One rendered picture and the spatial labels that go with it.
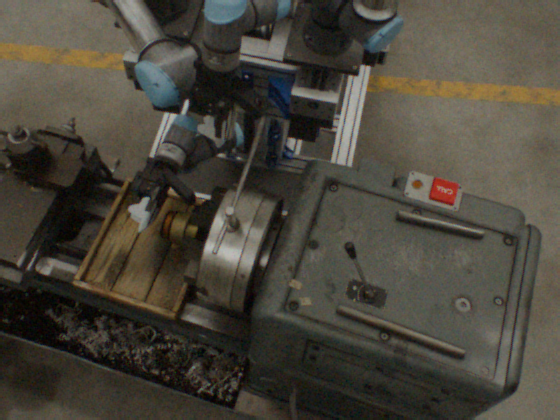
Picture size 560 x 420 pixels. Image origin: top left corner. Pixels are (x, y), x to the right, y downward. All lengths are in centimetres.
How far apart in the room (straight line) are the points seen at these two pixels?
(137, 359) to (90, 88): 165
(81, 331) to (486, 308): 127
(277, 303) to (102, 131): 195
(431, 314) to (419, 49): 229
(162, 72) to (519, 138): 221
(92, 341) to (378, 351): 106
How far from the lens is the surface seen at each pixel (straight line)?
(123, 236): 196
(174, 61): 159
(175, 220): 170
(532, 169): 335
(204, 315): 187
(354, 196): 159
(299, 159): 285
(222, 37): 131
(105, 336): 218
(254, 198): 161
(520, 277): 160
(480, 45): 372
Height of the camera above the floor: 263
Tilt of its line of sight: 62 degrees down
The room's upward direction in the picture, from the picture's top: 7 degrees clockwise
